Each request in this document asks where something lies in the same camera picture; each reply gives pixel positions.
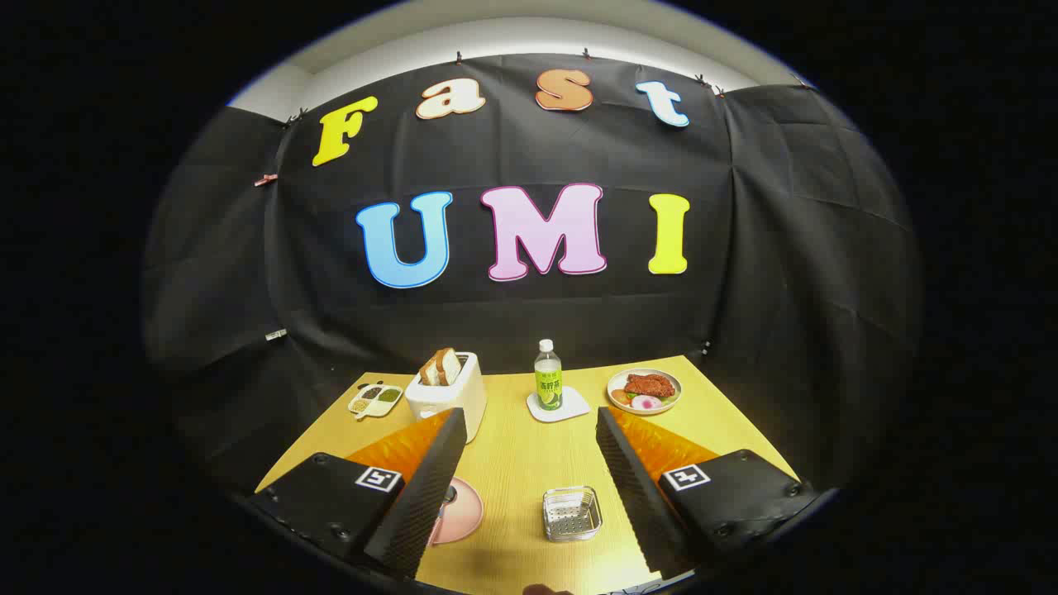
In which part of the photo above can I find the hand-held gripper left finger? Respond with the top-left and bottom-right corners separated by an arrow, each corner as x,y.
248,407 -> 469,579

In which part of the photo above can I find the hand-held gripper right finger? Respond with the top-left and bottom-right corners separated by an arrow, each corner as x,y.
595,406 -> 819,579

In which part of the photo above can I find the pink plate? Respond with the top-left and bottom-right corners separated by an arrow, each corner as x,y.
430,477 -> 484,545

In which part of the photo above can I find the white toaster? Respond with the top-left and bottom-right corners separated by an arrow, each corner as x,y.
404,352 -> 488,445

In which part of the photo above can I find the white coaster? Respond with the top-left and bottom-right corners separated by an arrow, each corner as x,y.
527,386 -> 591,424

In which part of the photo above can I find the white divided condiment tray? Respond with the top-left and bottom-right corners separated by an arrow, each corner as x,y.
348,382 -> 404,421

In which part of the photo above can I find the brown meat piece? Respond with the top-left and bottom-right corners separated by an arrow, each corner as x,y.
624,374 -> 675,399

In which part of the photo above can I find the white food plate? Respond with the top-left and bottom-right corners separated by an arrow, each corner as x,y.
607,368 -> 683,416

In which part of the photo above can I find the green label drink bottle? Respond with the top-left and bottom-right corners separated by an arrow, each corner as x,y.
534,339 -> 564,412

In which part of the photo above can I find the steel wire basket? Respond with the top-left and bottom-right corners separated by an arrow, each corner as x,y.
542,486 -> 603,543

